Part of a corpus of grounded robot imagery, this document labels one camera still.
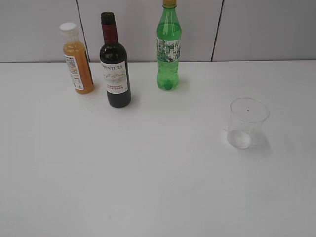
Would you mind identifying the green soda bottle yellow cap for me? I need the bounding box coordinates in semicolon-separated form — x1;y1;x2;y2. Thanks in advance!
156;0;182;91

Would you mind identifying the red wine bottle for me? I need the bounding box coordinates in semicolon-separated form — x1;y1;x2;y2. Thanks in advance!
99;12;131;108

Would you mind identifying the orange juice bottle white cap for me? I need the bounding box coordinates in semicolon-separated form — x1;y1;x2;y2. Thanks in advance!
59;22;95;94

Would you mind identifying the transparent plastic cup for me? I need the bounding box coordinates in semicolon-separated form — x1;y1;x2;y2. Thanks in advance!
227;97;270;149

